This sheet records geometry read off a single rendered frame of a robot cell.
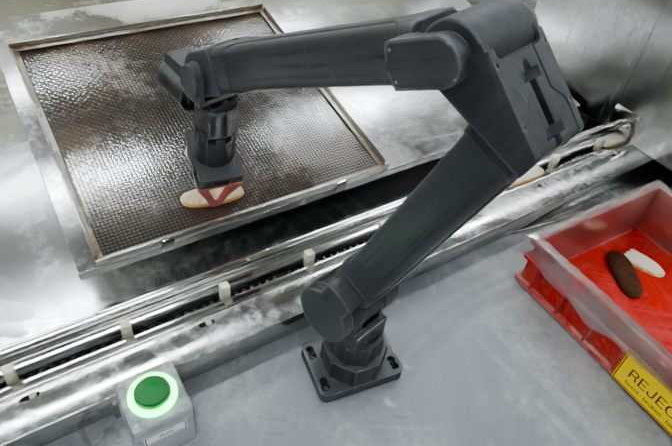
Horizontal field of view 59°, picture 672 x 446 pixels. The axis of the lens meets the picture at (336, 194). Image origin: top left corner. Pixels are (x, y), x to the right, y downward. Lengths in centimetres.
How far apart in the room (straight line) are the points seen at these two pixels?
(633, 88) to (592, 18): 17
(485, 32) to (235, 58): 33
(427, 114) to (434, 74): 74
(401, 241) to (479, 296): 39
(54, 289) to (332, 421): 45
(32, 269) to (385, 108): 67
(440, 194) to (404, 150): 57
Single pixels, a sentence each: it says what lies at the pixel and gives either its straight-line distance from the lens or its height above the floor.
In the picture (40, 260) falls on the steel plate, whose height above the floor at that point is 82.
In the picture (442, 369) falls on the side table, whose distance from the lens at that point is 87.
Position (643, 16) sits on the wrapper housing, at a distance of 131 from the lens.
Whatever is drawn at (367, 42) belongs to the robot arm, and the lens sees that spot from 52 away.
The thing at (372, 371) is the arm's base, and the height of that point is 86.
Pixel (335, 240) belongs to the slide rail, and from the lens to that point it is 95.
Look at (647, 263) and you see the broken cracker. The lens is 114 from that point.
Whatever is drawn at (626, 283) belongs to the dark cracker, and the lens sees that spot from 108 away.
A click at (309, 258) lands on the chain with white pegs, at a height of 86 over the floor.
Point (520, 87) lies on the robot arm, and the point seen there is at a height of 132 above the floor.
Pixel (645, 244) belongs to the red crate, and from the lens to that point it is 119.
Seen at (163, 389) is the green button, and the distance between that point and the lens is 73.
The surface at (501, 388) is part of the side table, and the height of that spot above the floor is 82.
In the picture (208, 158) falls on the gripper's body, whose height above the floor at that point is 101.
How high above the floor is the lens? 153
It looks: 41 degrees down
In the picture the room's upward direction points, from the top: 8 degrees clockwise
